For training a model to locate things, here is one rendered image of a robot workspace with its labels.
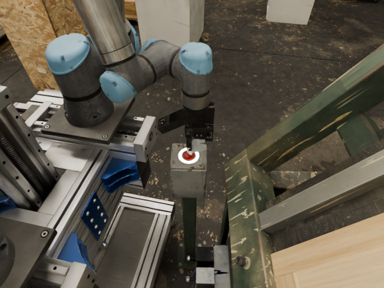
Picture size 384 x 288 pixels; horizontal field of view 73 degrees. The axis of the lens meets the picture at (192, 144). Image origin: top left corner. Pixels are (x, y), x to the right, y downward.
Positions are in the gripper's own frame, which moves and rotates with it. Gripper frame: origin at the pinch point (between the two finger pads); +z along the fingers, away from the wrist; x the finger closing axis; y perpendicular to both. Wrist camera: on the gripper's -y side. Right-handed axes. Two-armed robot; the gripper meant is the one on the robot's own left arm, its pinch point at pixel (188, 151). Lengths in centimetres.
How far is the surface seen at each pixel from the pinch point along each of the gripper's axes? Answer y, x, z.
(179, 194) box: -3.3, -6.0, 16.8
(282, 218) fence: 24.9, -23.6, -1.2
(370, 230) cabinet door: 37, -32, -15
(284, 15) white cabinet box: 126, 335, 85
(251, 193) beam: 19.4, -12.4, 4.8
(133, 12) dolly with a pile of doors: -89, 324, 78
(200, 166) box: 4.0, -4.6, 2.1
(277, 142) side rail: 27.4, -0.1, -5.2
